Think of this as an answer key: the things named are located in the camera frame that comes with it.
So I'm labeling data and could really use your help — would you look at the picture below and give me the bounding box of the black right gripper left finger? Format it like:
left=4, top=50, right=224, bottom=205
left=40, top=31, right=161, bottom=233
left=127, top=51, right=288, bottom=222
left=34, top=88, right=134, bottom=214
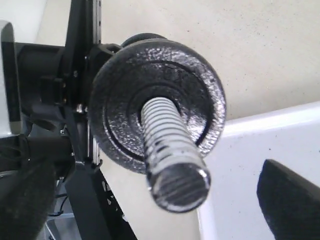
left=0, top=161, right=56, bottom=240

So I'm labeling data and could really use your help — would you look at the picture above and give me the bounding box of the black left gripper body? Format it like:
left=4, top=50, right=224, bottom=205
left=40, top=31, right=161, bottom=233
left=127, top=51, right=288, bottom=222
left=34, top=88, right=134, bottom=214
left=17, top=43, right=120, bottom=240

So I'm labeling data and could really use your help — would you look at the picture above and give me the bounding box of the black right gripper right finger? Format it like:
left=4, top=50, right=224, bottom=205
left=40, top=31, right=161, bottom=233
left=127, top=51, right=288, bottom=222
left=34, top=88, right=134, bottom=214
left=256, top=159, right=320, bottom=240

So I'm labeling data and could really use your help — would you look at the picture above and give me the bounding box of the black weight plate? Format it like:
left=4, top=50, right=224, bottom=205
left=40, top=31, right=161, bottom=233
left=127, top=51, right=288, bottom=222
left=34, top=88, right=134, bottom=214
left=88, top=39, right=227, bottom=174
left=121, top=32, right=166, bottom=48

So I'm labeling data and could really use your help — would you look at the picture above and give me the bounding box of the chrome threaded dumbbell bar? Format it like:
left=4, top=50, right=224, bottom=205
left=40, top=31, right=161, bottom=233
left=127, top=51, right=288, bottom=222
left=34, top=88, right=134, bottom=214
left=140, top=97, right=211, bottom=213

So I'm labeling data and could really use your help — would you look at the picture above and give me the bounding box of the white plastic tray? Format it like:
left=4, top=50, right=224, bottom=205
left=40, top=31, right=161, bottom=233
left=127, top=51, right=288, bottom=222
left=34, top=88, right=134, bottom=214
left=198, top=102, right=320, bottom=240

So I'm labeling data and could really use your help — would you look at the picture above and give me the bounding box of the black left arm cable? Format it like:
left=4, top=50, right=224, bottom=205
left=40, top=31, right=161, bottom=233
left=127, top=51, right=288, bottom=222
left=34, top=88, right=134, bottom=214
left=48, top=179, right=73, bottom=218

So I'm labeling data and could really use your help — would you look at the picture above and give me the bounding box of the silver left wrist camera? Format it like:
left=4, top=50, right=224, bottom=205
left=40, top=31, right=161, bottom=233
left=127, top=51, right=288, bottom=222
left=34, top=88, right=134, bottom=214
left=0, top=20, right=23, bottom=138

